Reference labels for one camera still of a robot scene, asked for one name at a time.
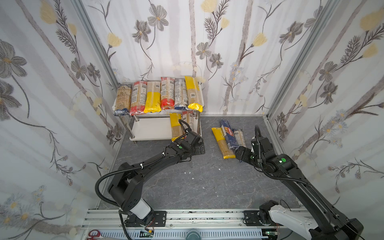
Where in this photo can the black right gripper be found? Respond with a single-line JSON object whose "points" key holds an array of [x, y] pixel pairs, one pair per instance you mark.
{"points": [[241, 153]]}

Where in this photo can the red handled scissors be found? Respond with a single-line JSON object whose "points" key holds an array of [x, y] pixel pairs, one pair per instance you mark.
{"points": [[94, 235]]}

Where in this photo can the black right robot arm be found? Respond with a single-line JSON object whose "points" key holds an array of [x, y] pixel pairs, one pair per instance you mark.
{"points": [[328, 224]]}

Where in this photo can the small red-end spaghetti pack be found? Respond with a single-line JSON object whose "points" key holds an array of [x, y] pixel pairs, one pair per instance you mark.
{"points": [[188, 117]]}

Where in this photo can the blue clear label spaghetti pack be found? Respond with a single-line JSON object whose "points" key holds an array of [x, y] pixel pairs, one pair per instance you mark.
{"points": [[181, 96]]}

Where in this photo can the yellow-top spaghetti pack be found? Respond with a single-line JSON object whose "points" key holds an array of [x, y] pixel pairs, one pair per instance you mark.
{"points": [[194, 94]]}

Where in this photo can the yellow-end spaghetti pack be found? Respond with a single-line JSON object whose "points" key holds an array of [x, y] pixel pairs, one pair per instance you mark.
{"points": [[153, 101]]}

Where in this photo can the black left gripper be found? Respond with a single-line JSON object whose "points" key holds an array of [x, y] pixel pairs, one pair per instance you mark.
{"points": [[194, 140]]}

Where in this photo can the yellow pastatime pack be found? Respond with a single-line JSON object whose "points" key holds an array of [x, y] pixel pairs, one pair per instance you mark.
{"points": [[219, 136], [176, 127]]}

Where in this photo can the dark blue-top spaghetti pack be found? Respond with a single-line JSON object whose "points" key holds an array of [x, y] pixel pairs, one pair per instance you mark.
{"points": [[123, 100]]}

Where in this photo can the white two-tier shelf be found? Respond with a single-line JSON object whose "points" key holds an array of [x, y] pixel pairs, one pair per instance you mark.
{"points": [[154, 126]]}

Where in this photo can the yellow Pastatime pack front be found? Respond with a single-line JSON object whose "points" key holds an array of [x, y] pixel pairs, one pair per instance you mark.
{"points": [[176, 127]]}

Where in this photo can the blue Barilla spaghetti pack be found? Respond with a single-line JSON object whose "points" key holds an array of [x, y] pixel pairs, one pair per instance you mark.
{"points": [[229, 135]]}

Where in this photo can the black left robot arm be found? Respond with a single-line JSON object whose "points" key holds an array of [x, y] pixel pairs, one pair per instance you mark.
{"points": [[123, 188]]}

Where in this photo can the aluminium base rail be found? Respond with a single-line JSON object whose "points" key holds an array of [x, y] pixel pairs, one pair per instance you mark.
{"points": [[224, 224]]}

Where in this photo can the clear blue-end spaghetti pack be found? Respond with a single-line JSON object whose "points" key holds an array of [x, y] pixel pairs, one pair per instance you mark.
{"points": [[239, 135]]}

